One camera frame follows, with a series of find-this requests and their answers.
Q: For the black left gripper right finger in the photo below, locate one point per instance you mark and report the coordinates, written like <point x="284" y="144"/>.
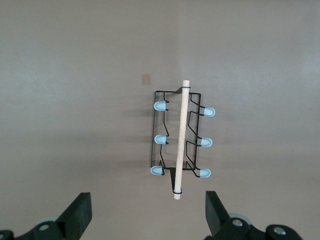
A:
<point x="217" y="220"/>

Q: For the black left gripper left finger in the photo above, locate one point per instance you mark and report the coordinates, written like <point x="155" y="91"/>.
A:
<point x="75" y="220"/>

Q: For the brown tape square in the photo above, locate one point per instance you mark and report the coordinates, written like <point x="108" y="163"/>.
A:
<point x="146" y="79"/>

